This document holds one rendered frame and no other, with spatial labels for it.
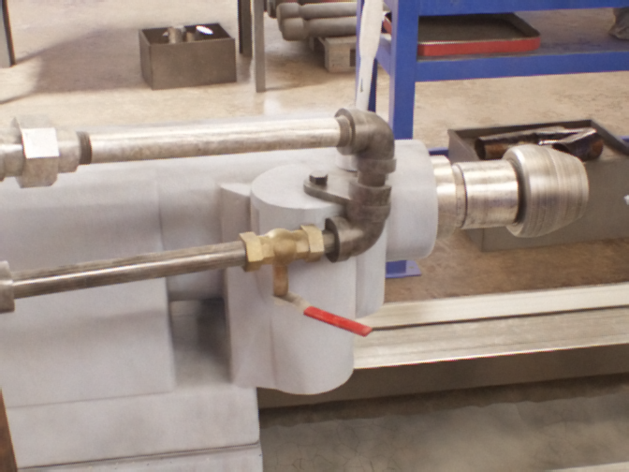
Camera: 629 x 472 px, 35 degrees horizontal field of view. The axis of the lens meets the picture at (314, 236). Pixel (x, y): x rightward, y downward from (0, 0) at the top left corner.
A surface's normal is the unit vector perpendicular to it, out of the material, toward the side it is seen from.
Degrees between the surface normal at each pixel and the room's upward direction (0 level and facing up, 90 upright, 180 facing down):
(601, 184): 90
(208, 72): 90
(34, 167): 101
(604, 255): 0
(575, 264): 0
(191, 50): 90
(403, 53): 90
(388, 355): 0
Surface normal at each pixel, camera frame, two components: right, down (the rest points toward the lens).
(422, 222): 0.18, 0.37
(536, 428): 0.10, -0.82
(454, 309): 0.11, -0.31
